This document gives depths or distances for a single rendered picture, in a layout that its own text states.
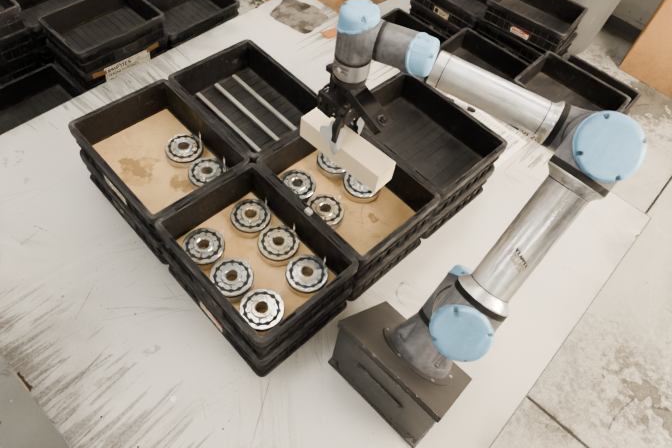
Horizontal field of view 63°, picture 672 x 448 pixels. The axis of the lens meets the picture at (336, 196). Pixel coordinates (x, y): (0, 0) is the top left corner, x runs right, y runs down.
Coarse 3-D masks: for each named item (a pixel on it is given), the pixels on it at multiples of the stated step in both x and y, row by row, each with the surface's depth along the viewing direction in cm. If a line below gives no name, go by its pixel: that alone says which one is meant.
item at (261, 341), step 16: (208, 192) 135; (176, 208) 131; (160, 224) 128; (336, 240) 130; (352, 256) 128; (192, 272) 123; (352, 272) 126; (208, 288) 120; (336, 288) 125; (224, 304) 118; (304, 304) 120; (240, 320) 116; (288, 320) 117; (256, 336) 114; (272, 336) 115
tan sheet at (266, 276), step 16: (208, 224) 141; (224, 224) 141; (272, 224) 143; (176, 240) 137; (240, 240) 139; (256, 240) 140; (240, 256) 136; (256, 256) 137; (208, 272) 133; (256, 272) 134; (272, 272) 135; (256, 288) 132; (272, 288) 132; (288, 304) 130
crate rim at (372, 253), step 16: (352, 128) 153; (288, 144) 147; (272, 176) 140; (416, 176) 144; (288, 192) 137; (432, 192) 142; (304, 208) 135; (432, 208) 140; (320, 224) 133; (384, 240) 132; (368, 256) 128
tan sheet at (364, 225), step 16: (304, 160) 157; (320, 176) 154; (320, 192) 151; (336, 192) 151; (384, 192) 153; (352, 208) 149; (368, 208) 149; (384, 208) 150; (400, 208) 150; (352, 224) 145; (368, 224) 146; (384, 224) 146; (400, 224) 147; (352, 240) 142; (368, 240) 143
